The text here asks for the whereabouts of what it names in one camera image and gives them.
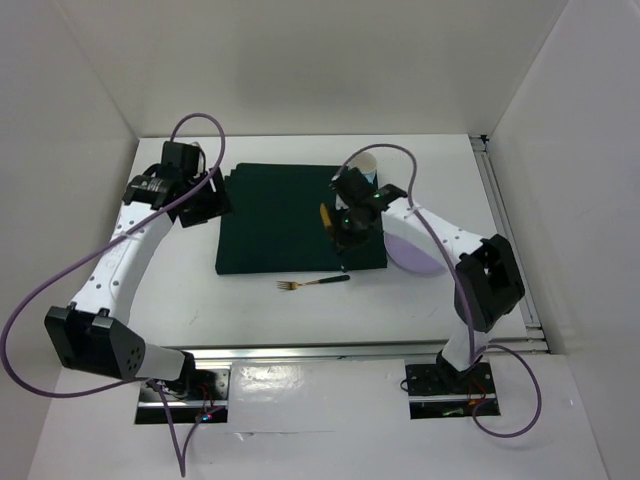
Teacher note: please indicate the light blue mug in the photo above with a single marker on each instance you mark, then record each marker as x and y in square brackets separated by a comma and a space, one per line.
[366, 163]

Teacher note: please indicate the lilac plate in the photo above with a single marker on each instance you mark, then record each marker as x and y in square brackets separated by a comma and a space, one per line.
[409, 258]

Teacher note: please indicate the gold knife black handle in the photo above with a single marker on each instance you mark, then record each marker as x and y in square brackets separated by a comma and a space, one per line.
[327, 222]

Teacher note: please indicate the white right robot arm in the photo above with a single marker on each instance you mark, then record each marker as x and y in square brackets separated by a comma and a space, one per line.
[487, 282]

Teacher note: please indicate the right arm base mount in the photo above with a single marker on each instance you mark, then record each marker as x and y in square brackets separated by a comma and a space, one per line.
[429, 397]

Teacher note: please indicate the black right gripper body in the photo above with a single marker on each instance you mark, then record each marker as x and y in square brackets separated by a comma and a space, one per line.
[349, 232]

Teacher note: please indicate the aluminium rail right side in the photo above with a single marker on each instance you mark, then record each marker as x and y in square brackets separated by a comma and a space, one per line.
[535, 342]

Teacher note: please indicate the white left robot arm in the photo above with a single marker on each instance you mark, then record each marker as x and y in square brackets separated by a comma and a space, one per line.
[91, 334]

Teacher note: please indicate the dark green cloth placemat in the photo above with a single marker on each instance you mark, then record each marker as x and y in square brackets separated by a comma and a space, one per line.
[276, 227]

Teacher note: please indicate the aluminium rail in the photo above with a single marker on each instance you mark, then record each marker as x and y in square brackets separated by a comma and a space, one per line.
[535, 342]
[315, 352]

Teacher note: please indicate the aluminium rail front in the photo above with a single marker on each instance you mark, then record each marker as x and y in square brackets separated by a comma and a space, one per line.
[315, 352]

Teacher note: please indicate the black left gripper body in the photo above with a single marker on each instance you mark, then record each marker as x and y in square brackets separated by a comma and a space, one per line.
[206, 203]

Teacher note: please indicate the gold fork black handle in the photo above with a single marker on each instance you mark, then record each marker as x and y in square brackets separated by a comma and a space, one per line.
[292, 285]

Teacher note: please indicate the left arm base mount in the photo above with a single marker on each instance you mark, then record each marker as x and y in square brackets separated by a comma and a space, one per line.
[205, 400]

